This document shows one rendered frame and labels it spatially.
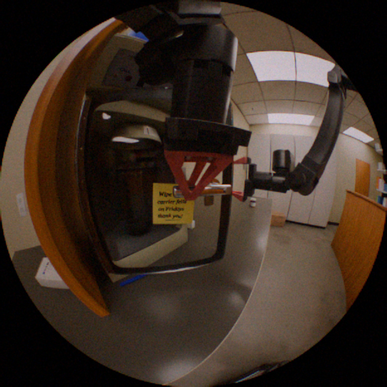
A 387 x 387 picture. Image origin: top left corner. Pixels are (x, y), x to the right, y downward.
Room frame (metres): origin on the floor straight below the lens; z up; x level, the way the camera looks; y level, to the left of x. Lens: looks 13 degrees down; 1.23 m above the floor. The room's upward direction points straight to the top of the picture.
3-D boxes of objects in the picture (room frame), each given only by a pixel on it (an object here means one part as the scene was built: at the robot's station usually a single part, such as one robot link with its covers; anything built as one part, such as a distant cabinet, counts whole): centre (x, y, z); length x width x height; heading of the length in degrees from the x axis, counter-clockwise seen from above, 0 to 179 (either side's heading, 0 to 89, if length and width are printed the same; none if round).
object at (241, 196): (0.36, -0.15, 1.17); 0.09 x 0.07 x 0.07; 51
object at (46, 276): (0.05, 0.45, 0.96); 0.16 x 0.12 x 0.04; 125
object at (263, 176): (0.32, -0.21, 1.20); 0.07 x 0.07 x 0.10; 51
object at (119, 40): (0.23, 0.08, 1.46); 0.32 x 0.12 x 0.10; 141
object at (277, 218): (2.06, -2.01, 0.14); 0.41 x 0.33 x 0.29; 57
